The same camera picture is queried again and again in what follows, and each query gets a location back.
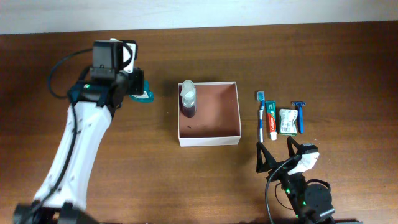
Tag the white cardboard box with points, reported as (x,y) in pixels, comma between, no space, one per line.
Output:
(217,121)

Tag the clear bottle purple liquid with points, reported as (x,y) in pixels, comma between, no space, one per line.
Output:
(188,96)

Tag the blue disposable razor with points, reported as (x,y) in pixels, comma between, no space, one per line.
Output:
(299,105)

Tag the green white packet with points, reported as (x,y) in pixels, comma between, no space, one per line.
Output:
(287,122)

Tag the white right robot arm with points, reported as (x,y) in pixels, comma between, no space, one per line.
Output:
(310,200)

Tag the blue white toothbrush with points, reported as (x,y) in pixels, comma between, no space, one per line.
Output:
(261,99)

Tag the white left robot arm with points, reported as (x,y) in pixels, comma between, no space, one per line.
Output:
(93,100)

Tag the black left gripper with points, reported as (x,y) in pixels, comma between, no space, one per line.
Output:
(138,76)

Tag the red green toothpaste tube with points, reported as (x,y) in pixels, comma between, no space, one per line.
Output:
(270,109)

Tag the teal mouthwash bottle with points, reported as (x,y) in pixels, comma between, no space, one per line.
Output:
(146,97)

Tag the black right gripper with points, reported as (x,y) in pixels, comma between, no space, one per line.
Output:
(270,162)

